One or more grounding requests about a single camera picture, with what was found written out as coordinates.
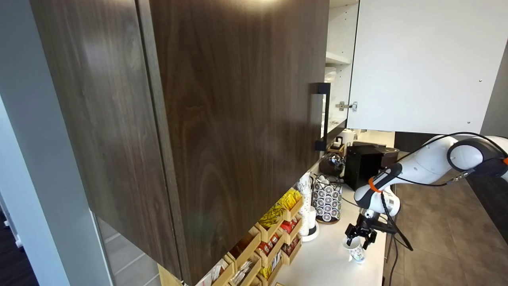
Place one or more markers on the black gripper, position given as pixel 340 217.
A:
pixel 363 226

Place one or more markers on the black coffee machine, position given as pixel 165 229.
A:
pixel 362 164

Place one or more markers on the stack of paper cups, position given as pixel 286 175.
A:
pixel 306 217

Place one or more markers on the dark wood cabinet side panel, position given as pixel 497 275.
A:
pixel 100 121

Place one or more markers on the wooden tea bag organiser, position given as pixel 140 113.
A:
pixel 271 239

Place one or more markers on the silver cabinet door hinge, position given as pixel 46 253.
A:
pixel 346 105

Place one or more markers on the white open cabinet door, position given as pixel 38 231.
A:
pixel 422 64

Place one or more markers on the dark wood cabinet door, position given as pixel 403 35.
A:
pixel 238 128

